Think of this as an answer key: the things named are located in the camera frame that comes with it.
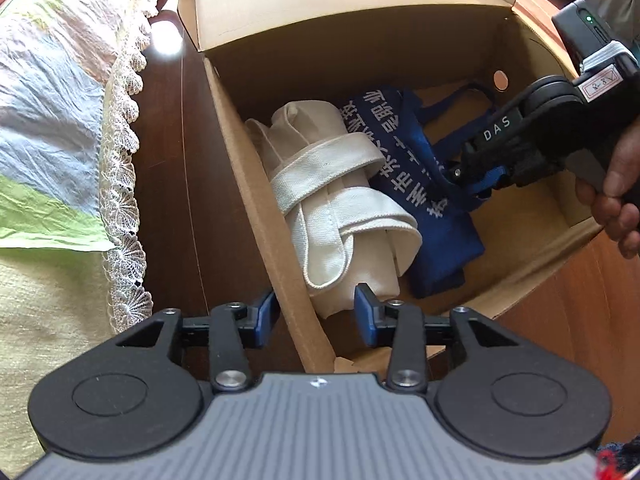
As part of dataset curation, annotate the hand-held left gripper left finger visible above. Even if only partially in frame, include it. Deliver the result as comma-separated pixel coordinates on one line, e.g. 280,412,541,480
116,290,278,394

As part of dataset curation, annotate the white canvas bag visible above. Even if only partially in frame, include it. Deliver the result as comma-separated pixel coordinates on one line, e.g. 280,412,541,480
244,100,420,320

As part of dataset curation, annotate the light green sofa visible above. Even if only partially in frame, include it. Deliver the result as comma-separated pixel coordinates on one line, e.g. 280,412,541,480
0,245,118,476

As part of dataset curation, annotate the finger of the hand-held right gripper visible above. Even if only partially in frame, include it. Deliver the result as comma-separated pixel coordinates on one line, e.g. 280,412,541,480
472,165,508,196
442,152,481,193

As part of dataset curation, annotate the blue shopping bag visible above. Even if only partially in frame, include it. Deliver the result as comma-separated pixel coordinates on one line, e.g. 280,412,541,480
340,82,506,300

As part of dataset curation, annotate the brown cardboard box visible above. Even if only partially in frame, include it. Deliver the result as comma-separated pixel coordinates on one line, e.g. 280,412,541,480
177,0,607,376

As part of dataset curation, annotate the red yarn tuft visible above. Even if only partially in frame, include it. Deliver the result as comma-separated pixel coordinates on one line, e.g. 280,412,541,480
596,449,623,480

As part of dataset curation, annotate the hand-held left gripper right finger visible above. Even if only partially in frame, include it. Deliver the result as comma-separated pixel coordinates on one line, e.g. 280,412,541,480
354,284,518,391

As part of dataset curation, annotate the patchwork cover with lace trim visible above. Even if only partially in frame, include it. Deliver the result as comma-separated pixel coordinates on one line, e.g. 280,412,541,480
0,0,173,336

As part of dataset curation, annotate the person's right hand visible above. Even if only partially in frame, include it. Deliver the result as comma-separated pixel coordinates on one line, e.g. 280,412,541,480
575,112,640,259

